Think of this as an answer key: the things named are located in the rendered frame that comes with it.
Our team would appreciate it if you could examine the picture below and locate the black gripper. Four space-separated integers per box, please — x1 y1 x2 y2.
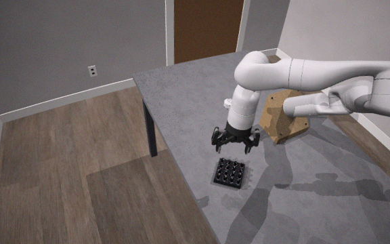
211 120 260 155

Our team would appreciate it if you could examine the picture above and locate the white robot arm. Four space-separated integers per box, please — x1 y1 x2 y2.
224 51 390 130

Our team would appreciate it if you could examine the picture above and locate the black knob box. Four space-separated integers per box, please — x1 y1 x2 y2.
213 158 245 189

